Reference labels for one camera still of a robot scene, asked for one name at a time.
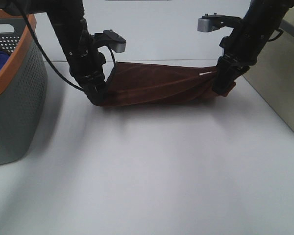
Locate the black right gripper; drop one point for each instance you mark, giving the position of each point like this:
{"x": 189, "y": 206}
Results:
{"x": 236, "y": 60}

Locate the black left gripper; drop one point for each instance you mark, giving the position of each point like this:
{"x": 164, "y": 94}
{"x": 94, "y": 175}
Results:
{"x": 86, "y": 69}

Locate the brown towel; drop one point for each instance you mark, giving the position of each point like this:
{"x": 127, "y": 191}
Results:
{"x": 138, "y": 83}

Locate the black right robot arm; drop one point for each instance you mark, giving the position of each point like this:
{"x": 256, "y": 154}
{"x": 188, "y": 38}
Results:
{"x": 248, "y": 37}

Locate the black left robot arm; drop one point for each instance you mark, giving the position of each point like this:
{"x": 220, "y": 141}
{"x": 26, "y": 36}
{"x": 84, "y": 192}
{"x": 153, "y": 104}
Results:
{"x": 68, "y": 22}

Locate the beige storage bin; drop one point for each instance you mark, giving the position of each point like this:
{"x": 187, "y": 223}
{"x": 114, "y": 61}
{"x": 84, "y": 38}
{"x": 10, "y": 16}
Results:
{"x": 273, "y": 75}

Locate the grey perforated laundry basket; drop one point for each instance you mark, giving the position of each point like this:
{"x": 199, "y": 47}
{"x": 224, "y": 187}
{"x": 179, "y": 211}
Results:
{"x": 23, "y": 85}

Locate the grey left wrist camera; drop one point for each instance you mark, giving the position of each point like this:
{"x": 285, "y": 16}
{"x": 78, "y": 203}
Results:
{"x": 109, "y": 38}

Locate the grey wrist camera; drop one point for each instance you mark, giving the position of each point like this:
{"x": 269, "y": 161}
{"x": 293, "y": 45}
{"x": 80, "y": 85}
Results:
{"x": 109, "y": 38}
{"x": 209, "y": 23}

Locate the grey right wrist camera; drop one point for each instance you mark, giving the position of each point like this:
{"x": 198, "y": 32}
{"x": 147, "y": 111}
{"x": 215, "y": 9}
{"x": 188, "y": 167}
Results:
{"x": 209, "y": 23}

